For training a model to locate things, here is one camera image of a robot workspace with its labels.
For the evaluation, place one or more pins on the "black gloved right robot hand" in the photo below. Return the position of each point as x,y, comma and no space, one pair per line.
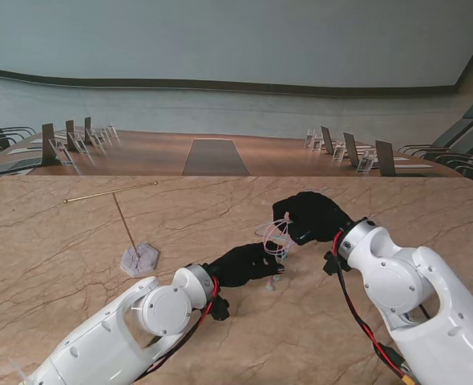
316,218

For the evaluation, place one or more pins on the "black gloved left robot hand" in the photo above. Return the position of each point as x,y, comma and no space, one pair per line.
244,266

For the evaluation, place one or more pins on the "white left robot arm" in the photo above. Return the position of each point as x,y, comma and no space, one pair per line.
112,337

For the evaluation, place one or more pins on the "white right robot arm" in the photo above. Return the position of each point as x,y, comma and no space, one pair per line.
421,288

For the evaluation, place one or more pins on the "gold T rack marble base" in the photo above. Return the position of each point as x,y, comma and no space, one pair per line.
140,260

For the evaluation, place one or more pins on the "clear acrylic name stand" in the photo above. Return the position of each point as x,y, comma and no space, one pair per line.
112,131
105,136
317,144
338,152
95,140
62,154
79,145
309,138
365,162

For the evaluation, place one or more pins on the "dark flat monitor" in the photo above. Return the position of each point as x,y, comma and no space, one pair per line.
87,130
69,134
385,158
350,149
326,140
49,144

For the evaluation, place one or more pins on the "white paper sheet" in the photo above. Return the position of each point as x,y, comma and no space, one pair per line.
415,165
24,151

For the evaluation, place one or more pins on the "brown conference table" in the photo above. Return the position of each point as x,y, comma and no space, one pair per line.
148,156

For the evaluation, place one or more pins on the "dark grey laptop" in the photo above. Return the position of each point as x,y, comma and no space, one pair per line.
12,164

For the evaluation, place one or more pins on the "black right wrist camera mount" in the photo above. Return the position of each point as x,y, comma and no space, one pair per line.
332,262

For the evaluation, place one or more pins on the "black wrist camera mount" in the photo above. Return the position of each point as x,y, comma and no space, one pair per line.
220,308
332,262

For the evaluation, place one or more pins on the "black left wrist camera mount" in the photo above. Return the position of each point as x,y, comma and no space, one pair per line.
220,308

